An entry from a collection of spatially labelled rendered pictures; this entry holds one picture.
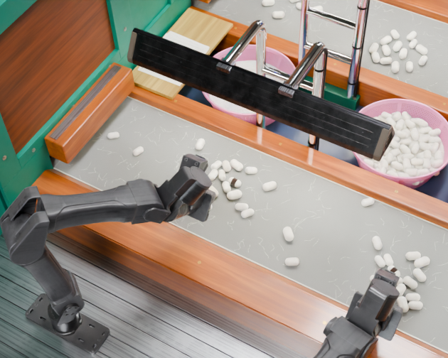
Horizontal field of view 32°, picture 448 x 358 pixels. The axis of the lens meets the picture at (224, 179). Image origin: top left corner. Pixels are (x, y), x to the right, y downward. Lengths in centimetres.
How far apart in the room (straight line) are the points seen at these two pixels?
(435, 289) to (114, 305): 73
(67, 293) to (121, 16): 75
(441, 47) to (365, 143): 77
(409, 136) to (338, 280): 49
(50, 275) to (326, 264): 62
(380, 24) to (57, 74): 97
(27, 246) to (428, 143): 109
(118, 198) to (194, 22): 90
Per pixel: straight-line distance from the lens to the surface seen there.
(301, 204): 194
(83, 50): 201
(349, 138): 164
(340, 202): 195
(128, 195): 157
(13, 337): 191
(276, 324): 175
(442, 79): 226
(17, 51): 181
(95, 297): 191
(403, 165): 204
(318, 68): 182
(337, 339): 144
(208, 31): 230
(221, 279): 179
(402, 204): 194
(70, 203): 153
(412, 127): 213
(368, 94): 220
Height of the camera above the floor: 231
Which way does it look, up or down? 53 degrees down
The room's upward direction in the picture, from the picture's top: 3 degrees counter-clockwise
